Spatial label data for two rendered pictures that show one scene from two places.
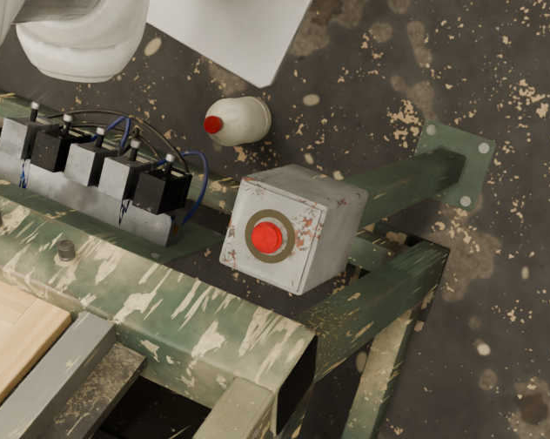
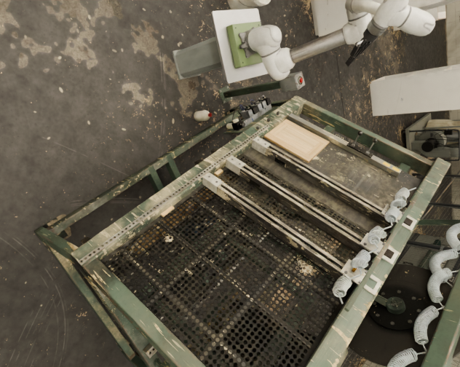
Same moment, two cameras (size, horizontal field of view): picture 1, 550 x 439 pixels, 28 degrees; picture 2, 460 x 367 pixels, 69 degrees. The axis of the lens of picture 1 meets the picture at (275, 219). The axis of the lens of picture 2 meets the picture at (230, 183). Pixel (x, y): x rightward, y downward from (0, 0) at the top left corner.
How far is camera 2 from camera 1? 286 cm
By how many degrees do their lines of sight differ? 54
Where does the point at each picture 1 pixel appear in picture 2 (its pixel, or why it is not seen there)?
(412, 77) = (212, 85)
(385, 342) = not seen: hidden behind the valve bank
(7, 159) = (249, 119)
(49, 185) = (255, 116)
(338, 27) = (196, 87)
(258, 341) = (298, 100)
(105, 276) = (282, 111)
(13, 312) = (285, 124)
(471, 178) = not seen: hidden behind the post
